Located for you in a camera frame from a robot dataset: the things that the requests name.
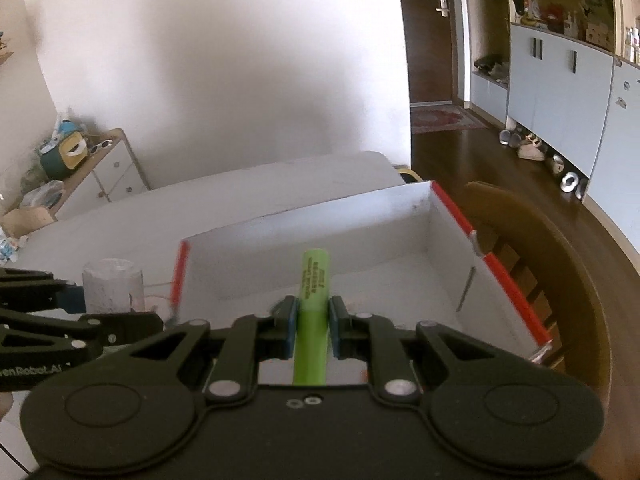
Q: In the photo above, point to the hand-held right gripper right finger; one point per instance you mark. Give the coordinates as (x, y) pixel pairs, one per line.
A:
(337, 329)

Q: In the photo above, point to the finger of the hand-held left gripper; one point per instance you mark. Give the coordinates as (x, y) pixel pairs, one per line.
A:
(35, 290)
(125, 327)

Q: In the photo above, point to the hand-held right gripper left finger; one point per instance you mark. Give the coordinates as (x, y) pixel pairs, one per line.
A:
(287, 329)

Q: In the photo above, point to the translucent white cup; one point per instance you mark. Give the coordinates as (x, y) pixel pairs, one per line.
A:
(112, 287)

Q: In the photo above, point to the green highlighter pen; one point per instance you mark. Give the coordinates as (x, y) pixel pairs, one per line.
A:
(312, 280)

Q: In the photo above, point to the red cardboard box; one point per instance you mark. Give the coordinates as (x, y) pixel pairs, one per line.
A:
(350, 240)

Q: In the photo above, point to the blue white tissue packet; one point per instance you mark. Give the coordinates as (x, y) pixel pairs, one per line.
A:
(10, 250)

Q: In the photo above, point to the brown cardboard box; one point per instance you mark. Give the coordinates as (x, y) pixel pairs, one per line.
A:
(27, 221)

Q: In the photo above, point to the clear plastic bag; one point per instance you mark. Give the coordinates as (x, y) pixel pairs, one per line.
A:
(42, 194)

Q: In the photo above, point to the teal yellow tissue box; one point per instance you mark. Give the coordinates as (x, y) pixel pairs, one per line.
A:
(62, 157)

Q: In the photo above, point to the wooden side cabinet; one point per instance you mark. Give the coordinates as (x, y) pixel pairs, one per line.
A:
(110, 175)

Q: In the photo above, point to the white sunglasses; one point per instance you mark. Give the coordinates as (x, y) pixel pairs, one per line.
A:
(100, 146)

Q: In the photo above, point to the patterned door mat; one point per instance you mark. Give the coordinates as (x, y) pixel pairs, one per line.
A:
(445, 120)

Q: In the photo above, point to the wooden chair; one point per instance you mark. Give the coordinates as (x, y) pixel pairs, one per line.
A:
(575, 285)

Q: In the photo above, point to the grey slippers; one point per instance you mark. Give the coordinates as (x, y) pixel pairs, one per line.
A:
(510, 138)

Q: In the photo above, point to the beige shoe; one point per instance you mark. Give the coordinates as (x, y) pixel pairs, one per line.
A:
(531, 151)

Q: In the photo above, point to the white patterned shoe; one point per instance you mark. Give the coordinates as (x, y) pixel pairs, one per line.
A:
(558, 165)

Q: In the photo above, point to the silver shoe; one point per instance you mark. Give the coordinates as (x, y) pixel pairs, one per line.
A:
(572, 184)

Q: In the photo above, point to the brown entrance door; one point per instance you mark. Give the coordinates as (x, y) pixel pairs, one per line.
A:
(430, 60)

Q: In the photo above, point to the dark shoes pair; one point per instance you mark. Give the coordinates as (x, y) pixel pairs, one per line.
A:
(492, 67)

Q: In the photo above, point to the cluster of shelf ornaments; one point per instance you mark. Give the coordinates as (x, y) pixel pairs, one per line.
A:
(555, 15)

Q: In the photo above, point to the group of small bottles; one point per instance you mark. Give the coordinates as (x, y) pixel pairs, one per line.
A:
(634, 40)

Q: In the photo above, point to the grey wall cabinet unit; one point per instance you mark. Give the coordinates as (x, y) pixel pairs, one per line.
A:
(555, 95)

